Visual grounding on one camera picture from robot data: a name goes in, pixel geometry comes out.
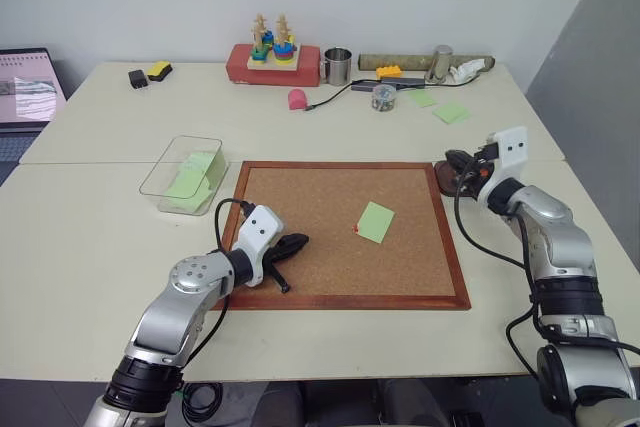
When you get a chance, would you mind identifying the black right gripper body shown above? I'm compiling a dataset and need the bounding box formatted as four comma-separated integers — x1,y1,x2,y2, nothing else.
460,145,497,194

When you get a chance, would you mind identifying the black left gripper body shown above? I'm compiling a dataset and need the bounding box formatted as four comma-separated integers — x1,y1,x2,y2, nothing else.
260,236,292,269

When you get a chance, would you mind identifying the green sticky note pad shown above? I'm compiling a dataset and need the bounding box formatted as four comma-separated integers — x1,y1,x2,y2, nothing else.
431,101,473,126

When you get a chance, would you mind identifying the small green sticky note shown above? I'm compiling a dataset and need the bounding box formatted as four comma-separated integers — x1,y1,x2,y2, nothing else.
406,89,438,109

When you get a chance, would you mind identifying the single green sticky note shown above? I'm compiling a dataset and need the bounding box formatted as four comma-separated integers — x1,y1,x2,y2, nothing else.
357,200,397,246

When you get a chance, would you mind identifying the clear jar of pushpins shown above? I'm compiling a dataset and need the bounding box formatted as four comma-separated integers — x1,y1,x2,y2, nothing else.
370,83,397,113

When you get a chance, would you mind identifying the clear plastic box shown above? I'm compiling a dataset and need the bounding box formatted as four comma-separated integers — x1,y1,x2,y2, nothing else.
138,134,230,218

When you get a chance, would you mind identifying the red rectangular box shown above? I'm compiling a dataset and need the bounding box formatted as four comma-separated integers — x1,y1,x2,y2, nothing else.
225,43,322,89

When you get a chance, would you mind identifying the wood-framed cork board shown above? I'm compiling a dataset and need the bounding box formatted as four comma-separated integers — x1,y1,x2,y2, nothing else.
212,160,473,312

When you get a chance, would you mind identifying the white crumpled cloth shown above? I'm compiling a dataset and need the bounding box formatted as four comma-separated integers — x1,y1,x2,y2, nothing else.
447,58,487,84

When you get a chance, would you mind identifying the metal cylinder canister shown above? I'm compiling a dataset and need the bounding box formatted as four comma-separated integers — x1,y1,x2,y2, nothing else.
424,44,455,85

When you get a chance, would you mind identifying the grey usb hub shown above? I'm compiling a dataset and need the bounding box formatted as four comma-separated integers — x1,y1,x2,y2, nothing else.
350,77,427,94

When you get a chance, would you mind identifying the brown cardboard tube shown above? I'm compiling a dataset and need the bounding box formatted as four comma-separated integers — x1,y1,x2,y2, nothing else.
356,52,497,74

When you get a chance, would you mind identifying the green notes stack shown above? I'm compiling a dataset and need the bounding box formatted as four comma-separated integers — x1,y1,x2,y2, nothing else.
163,150,224,209

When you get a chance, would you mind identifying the pink cylinder block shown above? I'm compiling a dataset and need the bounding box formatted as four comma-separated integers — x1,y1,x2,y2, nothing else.
286,88,311,112

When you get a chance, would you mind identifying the stainless steel mug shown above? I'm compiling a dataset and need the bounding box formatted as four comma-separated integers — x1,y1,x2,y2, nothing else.
319,46,355,87

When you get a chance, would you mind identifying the yellow black board eraser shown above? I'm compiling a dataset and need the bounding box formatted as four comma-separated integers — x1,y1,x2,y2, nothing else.
145,60,175,83

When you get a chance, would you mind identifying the black rectangular block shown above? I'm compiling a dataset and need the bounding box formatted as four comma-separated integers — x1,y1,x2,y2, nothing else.
127,68,150,92

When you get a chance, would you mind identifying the grey laptop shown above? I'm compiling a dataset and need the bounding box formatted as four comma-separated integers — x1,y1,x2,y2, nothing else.
0,47,69,187

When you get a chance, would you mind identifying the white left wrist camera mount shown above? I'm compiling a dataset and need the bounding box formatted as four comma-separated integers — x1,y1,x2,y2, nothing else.
236,204,286,289

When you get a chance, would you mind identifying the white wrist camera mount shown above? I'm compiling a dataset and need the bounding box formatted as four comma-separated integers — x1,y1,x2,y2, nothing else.
236,204,286,289
476,126,530,199

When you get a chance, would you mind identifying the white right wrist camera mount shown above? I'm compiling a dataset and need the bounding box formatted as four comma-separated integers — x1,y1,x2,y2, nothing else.
476,126,530,199

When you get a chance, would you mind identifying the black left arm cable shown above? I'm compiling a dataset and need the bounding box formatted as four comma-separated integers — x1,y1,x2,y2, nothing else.
177,198,257,424

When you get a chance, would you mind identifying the thin black usb cable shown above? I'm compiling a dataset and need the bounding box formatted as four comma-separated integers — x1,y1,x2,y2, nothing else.
304,78,377,113

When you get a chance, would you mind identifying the wooden ring stacking toy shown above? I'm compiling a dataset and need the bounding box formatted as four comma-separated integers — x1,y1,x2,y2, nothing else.
246,12,303,71

